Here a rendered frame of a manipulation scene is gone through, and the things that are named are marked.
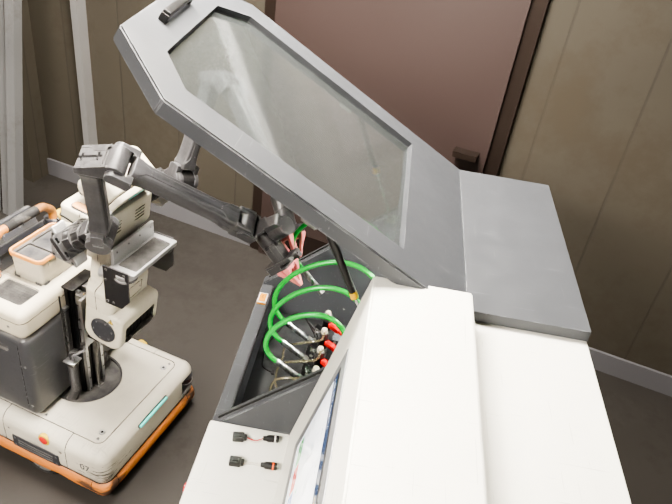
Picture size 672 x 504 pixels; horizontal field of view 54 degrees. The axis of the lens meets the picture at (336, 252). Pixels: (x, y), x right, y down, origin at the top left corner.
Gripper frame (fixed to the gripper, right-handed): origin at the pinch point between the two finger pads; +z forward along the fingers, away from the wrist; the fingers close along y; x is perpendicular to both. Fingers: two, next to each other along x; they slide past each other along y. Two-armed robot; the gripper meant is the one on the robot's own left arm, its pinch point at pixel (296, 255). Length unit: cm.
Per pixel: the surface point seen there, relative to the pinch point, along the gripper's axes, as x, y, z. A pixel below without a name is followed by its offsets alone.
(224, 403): 14.5, -29.2, 36.6
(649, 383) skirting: 8, 225, 96
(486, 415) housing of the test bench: -71, -29, 52
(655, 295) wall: -18, 208, 51
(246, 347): 21.9, -11.4, 22.4
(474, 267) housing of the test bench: -58, 3, 22
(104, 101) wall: 200, 63, -156
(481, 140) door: 11, 147, -45
